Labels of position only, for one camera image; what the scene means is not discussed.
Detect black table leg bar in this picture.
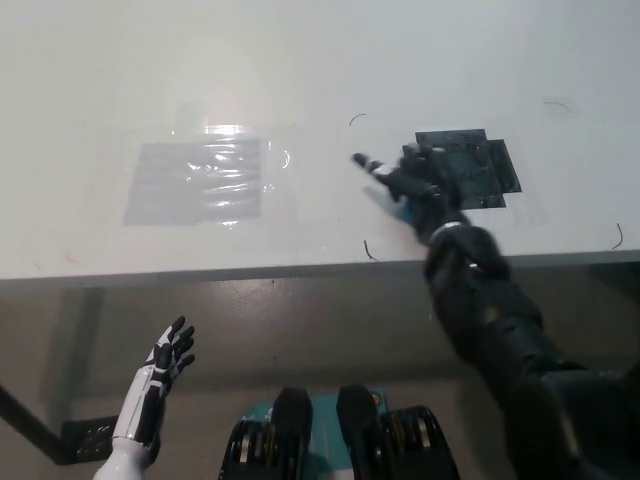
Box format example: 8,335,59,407
0,383,70,464

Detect black tape marked spot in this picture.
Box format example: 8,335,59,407
414,128,523,212

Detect grey tape rectangle patch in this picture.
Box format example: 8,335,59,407
122,138,264,228

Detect black and teal robot body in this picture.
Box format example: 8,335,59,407
215,384,462,480

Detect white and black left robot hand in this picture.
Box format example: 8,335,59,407
111,315,197,447

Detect clear plastic tape sheet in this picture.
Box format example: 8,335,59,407
84,102,309,239

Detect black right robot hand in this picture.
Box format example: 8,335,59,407
350,141,469,236

